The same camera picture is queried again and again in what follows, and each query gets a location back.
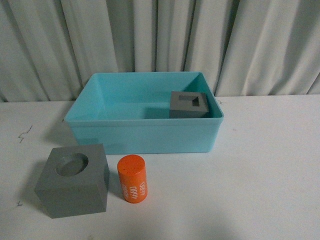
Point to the gray cube with square hole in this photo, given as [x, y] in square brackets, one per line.
[186, 105]

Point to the gray cube with round hole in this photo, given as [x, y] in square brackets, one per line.
[74, 181]

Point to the light blue plastic box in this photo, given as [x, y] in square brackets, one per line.
[128, 112]

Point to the orange cylinder with white print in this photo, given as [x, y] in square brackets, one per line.
[133, 178]

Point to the white pleated curtain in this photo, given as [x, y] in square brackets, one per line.
[50, 48]

